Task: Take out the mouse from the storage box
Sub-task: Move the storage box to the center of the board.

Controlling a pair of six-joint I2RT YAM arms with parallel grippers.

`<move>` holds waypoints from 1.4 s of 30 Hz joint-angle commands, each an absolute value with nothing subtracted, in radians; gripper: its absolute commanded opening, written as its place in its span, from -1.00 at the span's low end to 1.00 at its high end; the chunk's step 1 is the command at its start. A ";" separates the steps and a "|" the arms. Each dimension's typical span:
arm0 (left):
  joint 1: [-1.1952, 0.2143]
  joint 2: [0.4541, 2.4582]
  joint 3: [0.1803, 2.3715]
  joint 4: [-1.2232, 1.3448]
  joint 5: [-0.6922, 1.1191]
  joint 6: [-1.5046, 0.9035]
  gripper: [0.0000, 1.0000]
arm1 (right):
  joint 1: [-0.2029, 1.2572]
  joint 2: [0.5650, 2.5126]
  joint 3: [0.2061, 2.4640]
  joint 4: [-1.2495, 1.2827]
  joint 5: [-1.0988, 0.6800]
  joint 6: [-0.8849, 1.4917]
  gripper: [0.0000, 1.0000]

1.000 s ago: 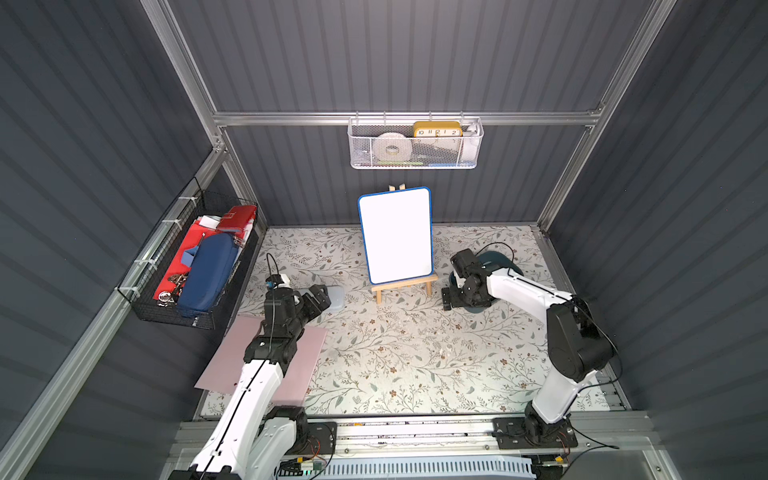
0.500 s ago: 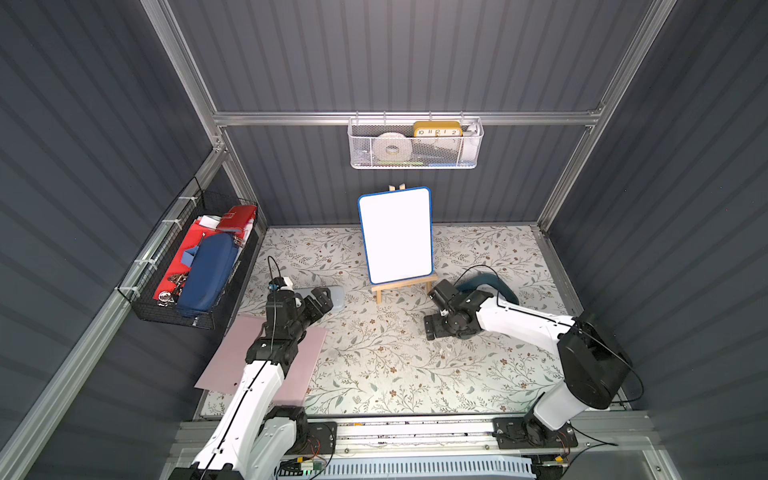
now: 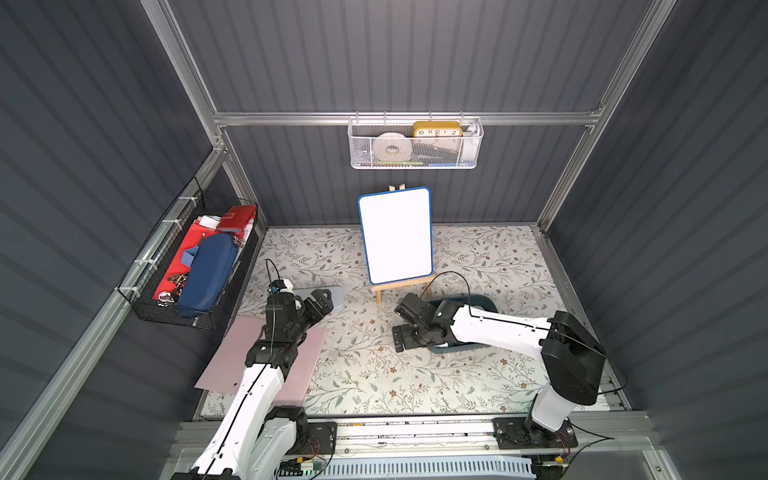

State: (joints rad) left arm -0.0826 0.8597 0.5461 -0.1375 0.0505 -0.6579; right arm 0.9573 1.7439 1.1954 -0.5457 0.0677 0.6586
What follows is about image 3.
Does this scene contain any grey blue flat case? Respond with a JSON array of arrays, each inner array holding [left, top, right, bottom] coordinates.
[[293, 285, 345, 314]]

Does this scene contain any wooden easel stand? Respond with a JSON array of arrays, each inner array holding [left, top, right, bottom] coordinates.
[[370, 182, 439, 304]]

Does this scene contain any yellow clock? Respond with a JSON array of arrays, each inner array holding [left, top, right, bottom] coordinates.
[[413, 120, 463, 138]]

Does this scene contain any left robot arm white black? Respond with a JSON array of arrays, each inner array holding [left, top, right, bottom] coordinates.
[[172, 280, 334, 479]]

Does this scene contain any teal plastic storage box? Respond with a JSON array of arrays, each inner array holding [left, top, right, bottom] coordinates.
[[427, 294, 498, 354]]

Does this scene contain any pink paper sheet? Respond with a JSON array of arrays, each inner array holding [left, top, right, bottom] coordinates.
[[195, 314, 327, 406]]

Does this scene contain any white tape roll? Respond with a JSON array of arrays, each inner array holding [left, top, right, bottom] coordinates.
[[372, 132, 413, 163]]

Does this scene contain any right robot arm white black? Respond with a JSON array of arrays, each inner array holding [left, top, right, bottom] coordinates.
[[393, 293, 606, 434]]

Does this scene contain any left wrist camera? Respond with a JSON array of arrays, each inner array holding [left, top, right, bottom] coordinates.
[[268, 278, 294, 295]]

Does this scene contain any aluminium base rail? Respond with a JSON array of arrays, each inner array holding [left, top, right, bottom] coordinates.
[[158, 410, 661, 480]]

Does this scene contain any black wire wall basket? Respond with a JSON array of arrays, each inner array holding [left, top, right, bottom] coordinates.
[[119, 180, 259, 330]]

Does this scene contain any white board blue frame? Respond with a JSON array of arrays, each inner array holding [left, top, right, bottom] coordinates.
[[357, 186, 435, 286]]

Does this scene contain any navy blue pouch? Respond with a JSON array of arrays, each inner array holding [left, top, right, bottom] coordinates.
[[177, 233, 239, 317]]

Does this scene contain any white bottle in basket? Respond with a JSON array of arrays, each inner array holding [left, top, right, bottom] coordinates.
[[462, 122, 483, 164]]

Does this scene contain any white wire mesh basket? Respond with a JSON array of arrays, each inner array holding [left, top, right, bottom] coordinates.
[[347, 115, 485, 170]]

